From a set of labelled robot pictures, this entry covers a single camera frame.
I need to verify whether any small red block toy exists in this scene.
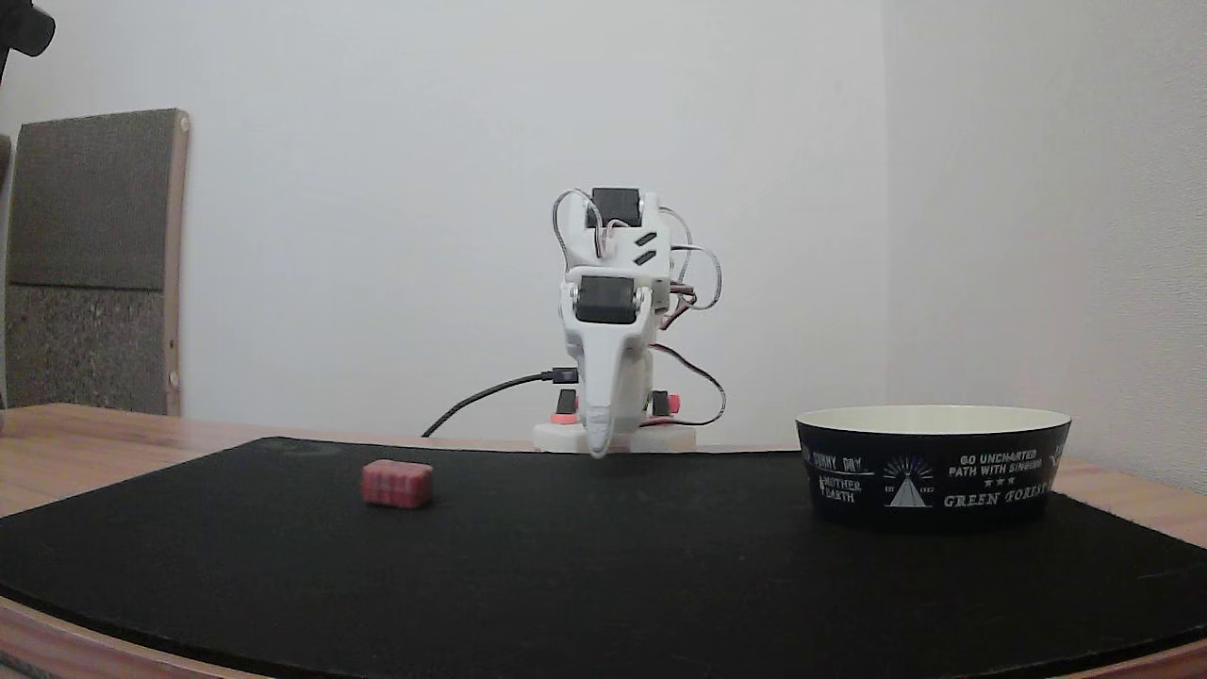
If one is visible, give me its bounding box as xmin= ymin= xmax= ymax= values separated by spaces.
xmin=361 ymin=459 xmax=435 ymax=510

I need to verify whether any black printed paper bowl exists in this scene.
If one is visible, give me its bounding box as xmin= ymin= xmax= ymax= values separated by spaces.
xmin=795 ymin=406 xmax=1073 ymax=535

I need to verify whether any black desk mat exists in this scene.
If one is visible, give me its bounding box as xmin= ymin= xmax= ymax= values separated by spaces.
xmin=0 ymin=436 xmax=1207 ymax=679

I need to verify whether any black power cable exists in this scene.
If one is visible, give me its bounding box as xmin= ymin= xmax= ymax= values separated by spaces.
xmin=422 ymin=369 xmax=578 ymax=438

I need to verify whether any red black servo wire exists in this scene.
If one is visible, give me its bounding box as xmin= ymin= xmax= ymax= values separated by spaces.
xmin=649 ymin=343 xmax=728 ymax=427

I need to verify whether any grey cardboard panel wood frame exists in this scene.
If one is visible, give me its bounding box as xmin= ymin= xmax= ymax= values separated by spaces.
xmin=5 ymin=108 xmax=190 ymax=417

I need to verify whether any black camera device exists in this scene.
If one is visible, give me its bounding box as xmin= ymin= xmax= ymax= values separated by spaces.
xmin=0 ymin=0 xmax=57 ymax=88

